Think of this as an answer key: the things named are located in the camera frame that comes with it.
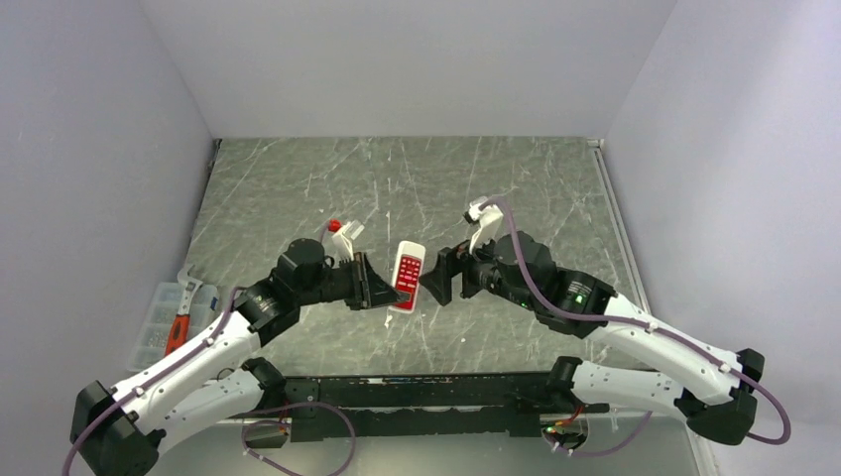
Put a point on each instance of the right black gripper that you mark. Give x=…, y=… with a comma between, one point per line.
x=438, y=281

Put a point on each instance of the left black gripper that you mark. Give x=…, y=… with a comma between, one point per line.
x=368, y=288

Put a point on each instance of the red white remote control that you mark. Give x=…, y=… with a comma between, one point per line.
x=406, y=275

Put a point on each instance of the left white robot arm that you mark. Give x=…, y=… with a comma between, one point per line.
x=123, y=429

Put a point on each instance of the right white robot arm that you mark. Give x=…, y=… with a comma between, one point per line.
x=684, y=378

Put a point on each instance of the clear plastic screw box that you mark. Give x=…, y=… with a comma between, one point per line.
x=149, y=346

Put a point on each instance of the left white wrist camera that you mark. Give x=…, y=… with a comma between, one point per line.
x=343, y=235

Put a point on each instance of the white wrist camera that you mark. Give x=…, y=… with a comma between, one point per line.
x=343, y=235
x=485, y=213

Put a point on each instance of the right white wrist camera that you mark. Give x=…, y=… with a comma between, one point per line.
x=485, y=213

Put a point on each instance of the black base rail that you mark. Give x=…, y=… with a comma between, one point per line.
x=519, y=404

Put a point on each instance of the orange handled adjustable wrench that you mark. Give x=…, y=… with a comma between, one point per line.
x=178, y=332

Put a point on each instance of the aluminium frame rail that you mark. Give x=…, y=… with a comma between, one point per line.
x=595, y=150

